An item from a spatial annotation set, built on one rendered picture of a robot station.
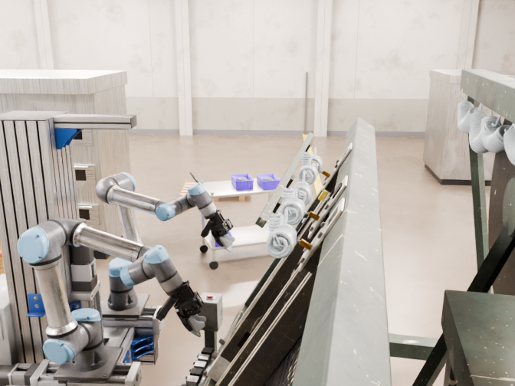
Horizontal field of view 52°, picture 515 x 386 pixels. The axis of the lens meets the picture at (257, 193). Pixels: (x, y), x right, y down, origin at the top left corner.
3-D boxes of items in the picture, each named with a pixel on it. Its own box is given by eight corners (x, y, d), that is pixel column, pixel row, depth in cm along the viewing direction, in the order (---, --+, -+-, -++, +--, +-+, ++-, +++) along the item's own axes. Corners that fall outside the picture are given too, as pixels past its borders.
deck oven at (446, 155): (506, 187, 854) (523, 75, 803) (438, 185, 862) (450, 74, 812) (480, 167, 985) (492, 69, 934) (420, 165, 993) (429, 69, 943)
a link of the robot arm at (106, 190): (83, 180, 253) (168, 204, 234) (100, 175, 262) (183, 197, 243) (84, 203, 257) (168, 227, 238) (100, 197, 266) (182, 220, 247)
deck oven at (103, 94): (-34, 263, 565) (-65, 76, 509) (21, 226, 675) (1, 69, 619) (103, 269, 552) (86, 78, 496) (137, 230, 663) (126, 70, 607)
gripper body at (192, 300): (201, 314, 184) (185, 286, 181) (180, 324, 186) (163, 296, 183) (205, 303, 192) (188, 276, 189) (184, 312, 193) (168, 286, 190)
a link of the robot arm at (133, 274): (140, 278, 197) (164, 269, 193) (125, 292, 186) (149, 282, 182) (130, 260, 195) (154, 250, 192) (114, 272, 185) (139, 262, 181)
